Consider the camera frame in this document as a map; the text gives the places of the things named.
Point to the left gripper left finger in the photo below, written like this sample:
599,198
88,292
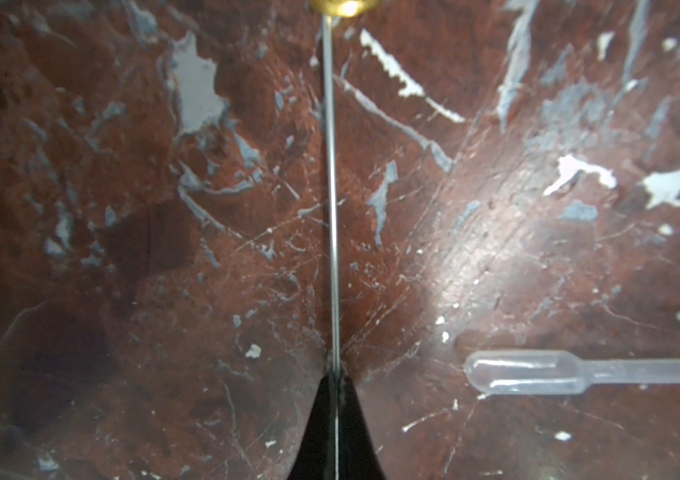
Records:
316,458

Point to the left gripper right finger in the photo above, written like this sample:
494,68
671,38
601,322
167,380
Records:
357,458

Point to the clear plastic pipette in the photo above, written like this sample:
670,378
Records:
556,372

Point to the thin metal rod brass tip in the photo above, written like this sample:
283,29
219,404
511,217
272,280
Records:
330,11

